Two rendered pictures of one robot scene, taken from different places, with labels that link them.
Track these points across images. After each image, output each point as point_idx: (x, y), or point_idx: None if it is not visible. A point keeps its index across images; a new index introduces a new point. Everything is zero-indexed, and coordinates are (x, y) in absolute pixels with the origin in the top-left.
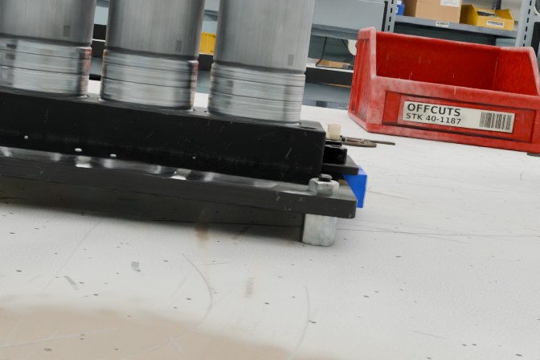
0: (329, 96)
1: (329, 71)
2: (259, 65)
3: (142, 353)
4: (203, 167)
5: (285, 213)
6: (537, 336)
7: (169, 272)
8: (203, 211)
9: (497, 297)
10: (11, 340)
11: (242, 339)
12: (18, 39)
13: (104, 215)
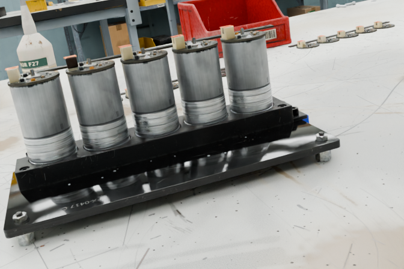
0: (109, 14)
1: (105, 1)
2: (257, 87)
3: (377, 251)
4: (262, 143)
5: None
6: None
7: (316, 205)
8: None
9: None
10: (338, 266)
11: (389, 228)
12: (151, 113)
13: (241, 181)
